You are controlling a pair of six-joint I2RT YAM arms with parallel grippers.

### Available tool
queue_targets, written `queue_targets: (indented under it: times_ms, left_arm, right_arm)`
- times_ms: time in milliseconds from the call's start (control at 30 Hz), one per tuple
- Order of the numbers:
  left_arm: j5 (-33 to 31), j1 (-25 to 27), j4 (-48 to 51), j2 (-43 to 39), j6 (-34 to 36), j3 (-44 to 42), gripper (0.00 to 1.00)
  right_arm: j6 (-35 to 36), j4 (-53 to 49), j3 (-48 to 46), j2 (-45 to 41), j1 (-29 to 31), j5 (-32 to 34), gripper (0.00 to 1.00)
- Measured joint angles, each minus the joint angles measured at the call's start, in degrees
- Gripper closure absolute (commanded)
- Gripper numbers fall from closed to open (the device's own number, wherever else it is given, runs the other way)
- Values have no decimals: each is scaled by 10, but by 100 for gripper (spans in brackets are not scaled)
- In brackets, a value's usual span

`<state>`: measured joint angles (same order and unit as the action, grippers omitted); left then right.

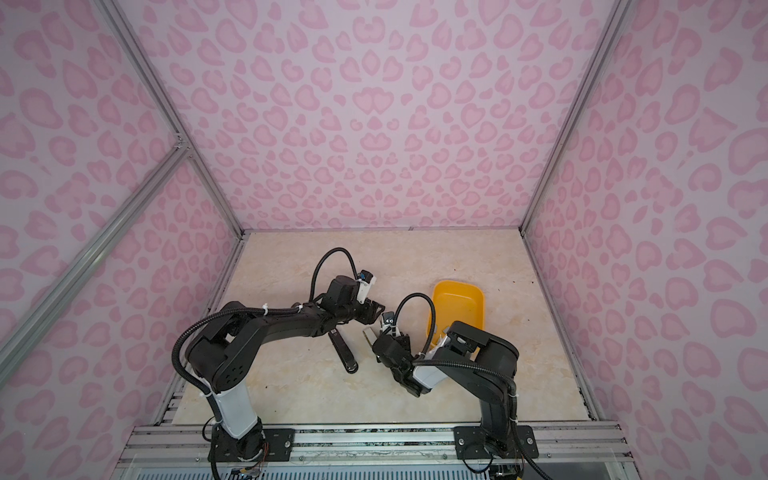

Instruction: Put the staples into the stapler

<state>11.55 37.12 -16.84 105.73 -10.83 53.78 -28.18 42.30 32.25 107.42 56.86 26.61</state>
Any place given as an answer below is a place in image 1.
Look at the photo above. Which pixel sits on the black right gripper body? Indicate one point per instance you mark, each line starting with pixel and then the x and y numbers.
pixel 398 377

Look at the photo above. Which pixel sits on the black stapler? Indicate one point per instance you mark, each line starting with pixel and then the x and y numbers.
pixel 343 351

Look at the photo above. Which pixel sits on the aluminium frame rail left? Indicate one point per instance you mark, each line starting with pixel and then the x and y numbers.
pixel 110 19

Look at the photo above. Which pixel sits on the stapler metal magazine part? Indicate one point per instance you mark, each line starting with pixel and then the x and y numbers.
pixel 370 335

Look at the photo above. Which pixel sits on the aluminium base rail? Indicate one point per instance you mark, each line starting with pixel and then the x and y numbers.
pixel 558 450

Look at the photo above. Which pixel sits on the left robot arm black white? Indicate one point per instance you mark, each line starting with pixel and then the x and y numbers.
pixel 216 353

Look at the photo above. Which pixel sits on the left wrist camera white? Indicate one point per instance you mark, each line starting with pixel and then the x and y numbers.
pixel 365 281

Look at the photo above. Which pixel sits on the aluminium frame rail right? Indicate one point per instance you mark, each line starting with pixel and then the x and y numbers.
pixel 620 14

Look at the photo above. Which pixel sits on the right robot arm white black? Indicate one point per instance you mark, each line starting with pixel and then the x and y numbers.
pixel 481 363

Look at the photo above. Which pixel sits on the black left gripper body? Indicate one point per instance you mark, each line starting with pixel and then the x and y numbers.
pixel 365 313

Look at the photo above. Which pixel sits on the yellow plastic tray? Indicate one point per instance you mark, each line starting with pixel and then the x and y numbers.
pixel 457 301

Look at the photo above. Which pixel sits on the aluminium frame rail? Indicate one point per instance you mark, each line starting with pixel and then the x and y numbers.
pixel 620 14
pixel 110 19

